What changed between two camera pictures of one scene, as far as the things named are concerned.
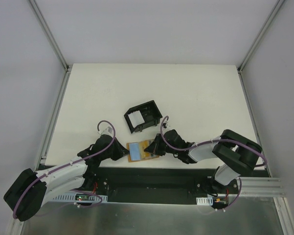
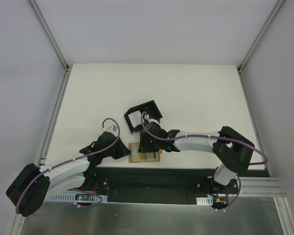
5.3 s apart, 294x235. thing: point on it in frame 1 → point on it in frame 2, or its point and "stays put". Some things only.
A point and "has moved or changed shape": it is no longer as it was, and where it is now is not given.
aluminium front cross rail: [262, 187] stays put
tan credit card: [143, 146] has moved or changed shape
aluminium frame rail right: [279, 4] stays put
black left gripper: [115, 150] stays put
